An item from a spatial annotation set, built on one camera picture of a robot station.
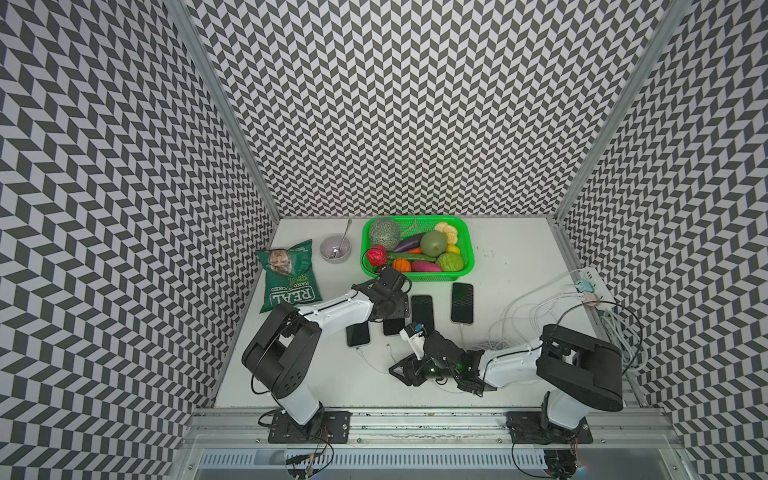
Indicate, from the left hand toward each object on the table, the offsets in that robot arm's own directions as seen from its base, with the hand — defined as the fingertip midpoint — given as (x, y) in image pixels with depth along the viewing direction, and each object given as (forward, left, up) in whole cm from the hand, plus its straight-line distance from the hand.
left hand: (395, 309), depth 91 cm
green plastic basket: (+13, -10, +4) cm, 16 cm away
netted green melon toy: (+24, +4, +9) cm, 26 cm away
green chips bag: (+11, +35, +2) cm, 36 cm away
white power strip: (+3, -67, -1) cm, 67 cm away
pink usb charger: (+4, -63, -2) cm, 63 cm away
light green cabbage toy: (+13, -18, +6) cm, 23 cm away
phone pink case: (+1, -9, -2) cm, 9 cm away
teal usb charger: (+9, -64, -2) cm, 64 cm away
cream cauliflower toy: (+29, -20, +4) cm, 35 cm away
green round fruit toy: (+22, -13, +6) cm, 26 cm away
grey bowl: (+23, +24, +2) cm, 34 cm away
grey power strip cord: (-10, -69, -4) cm, 70 cm away
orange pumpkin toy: (+14, -2, +4) cm, 14 cm away
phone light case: (-7, +11, -3) cm, 13 cm away
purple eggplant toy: (+24, -5, +3) cm, 25 cm away
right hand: (-18, 0, -2) cm, 18 cm away
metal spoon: (+24, +21, 0) cm, 32 cm away
